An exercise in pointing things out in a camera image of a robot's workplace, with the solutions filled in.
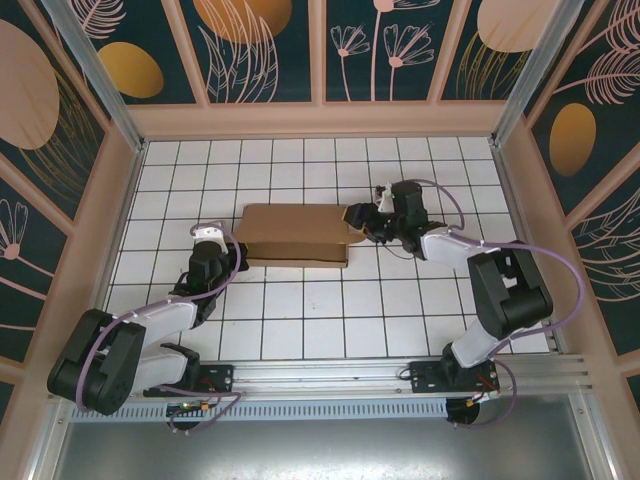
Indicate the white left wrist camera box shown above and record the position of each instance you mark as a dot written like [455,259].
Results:
[207,234]

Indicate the aluminium frame post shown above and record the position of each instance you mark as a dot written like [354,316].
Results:
[526,75]
[106,85]

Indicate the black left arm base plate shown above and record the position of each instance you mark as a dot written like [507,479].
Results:
[220,375]

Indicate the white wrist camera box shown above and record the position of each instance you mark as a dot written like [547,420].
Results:
[385,200]
[207,234]

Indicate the aluminium mounting rail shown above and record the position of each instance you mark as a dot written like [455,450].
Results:
[320,372]

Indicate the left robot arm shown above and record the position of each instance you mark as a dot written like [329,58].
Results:
[160,317]

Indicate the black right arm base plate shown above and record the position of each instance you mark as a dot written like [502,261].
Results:
[425,375]

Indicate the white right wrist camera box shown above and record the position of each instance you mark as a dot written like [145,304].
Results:
[385,200]

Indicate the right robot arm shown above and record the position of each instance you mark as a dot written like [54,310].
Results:
[450,245]

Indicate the grey metal plate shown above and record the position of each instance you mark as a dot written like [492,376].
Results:
[320,450]

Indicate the brown cardboard box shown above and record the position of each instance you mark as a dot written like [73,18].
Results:
[295,230]

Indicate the small circuit board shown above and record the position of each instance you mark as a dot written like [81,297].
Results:
[187,406]

